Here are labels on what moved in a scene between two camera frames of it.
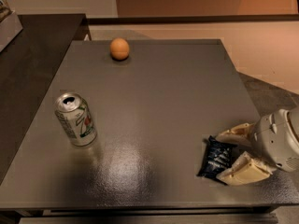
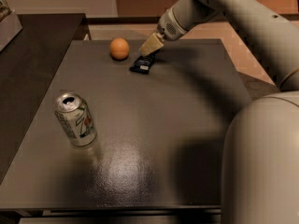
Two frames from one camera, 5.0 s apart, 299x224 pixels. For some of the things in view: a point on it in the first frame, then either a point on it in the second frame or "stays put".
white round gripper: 274,140 to 169,28
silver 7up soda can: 76,115 stays put
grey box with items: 9,23 stays put
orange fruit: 119,49 stays put
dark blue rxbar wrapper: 215,157 to 143,63
